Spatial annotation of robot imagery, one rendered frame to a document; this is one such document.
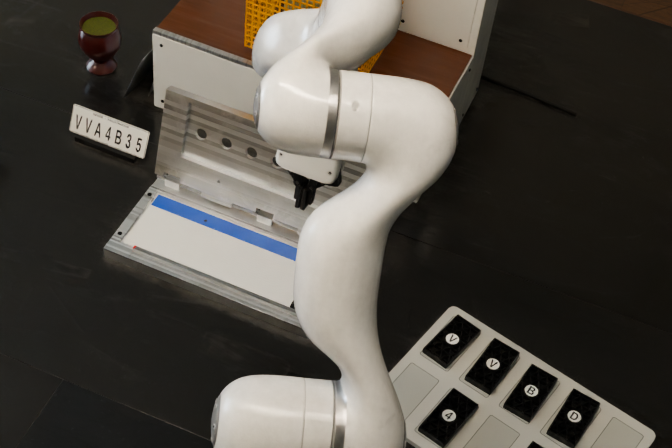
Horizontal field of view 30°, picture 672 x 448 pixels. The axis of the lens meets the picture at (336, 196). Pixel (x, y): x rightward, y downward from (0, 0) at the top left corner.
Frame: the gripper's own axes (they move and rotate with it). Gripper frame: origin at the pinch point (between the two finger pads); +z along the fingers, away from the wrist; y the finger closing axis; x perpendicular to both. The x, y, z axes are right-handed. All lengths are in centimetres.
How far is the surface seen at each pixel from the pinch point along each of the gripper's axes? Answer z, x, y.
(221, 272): 23.0, 1.2, -12.3
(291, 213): 15.7, 14.1, -6.0
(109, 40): 9, 35, -55
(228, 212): 20.5, 13.9, -17.5
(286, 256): 21.2, 9.4, -3.9
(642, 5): 2, 113, 35
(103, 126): 17, 20, -47
